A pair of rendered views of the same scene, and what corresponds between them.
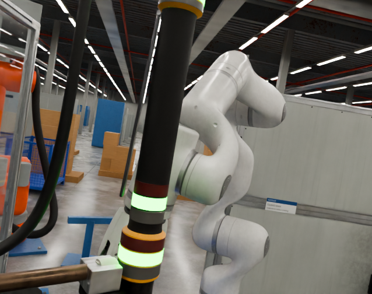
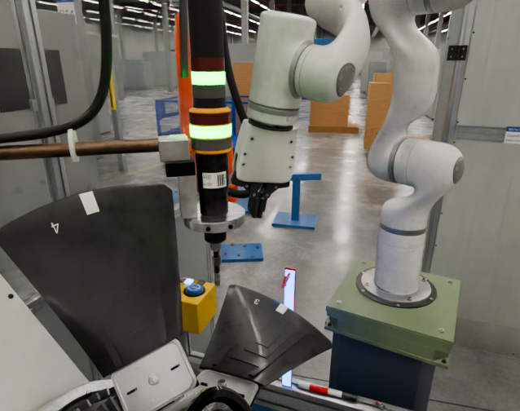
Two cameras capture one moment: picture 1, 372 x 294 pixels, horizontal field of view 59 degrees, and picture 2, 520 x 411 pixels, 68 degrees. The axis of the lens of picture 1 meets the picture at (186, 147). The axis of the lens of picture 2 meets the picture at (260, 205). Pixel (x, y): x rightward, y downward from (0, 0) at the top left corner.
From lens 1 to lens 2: 19 cm
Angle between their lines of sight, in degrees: 28
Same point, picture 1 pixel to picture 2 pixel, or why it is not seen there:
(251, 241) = (434, 163)
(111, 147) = not seen: hidden behind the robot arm
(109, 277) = (176, 147)
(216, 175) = (328, 64)
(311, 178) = not seen: outside the picture
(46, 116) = (244, 71)
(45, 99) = (242, 51)
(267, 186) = (507, 110)
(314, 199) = not seen: outside the picture
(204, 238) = (380, 165)
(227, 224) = (407, 147)
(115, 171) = (327, 125)
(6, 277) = (90, 143)
